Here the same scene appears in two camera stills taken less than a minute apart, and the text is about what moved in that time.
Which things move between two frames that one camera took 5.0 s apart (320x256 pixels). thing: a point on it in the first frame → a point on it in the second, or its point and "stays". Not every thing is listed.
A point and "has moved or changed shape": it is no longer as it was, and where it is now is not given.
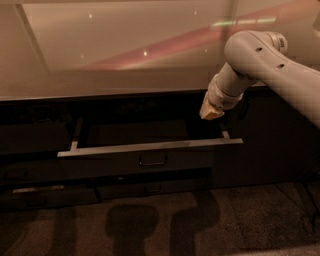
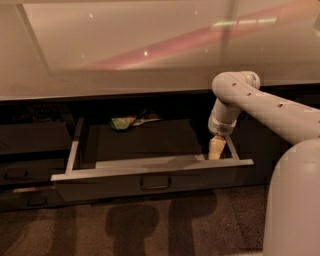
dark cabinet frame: [72, 153] stays
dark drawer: [51, 137] stays
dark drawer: [145, 148] has moved or changed shape
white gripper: [220, 95] → [220, 128]
